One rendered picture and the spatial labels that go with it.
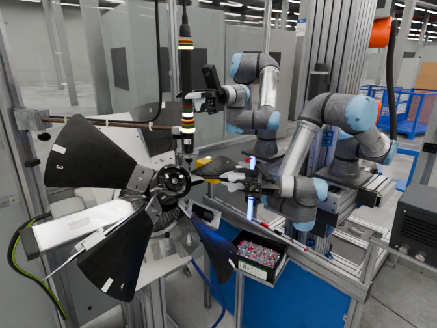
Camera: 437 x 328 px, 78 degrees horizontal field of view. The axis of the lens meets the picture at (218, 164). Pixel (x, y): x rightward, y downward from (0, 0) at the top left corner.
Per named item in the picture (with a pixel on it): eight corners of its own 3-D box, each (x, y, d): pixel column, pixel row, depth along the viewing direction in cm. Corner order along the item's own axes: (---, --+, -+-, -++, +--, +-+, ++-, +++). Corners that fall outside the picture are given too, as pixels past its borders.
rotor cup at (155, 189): (150, 218, 90) (164, 208, 80) (134, 179, 92) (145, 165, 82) (185, 204, 99) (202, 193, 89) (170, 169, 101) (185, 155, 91)
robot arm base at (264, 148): (263, 146, 183) (264, 131, 179) (282, 151, 173) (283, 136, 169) (249, 151, 173) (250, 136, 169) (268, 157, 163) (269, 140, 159)
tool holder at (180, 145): (170, 157, 91) (168, 129, 88) (177, 150, 98) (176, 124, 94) (196, 159, 90) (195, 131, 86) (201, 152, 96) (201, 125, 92)
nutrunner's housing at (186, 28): (182, 163, 93) (175, 13, 76) (185, 159, 97) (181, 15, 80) (192, 164, 92) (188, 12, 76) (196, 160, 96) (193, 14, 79)
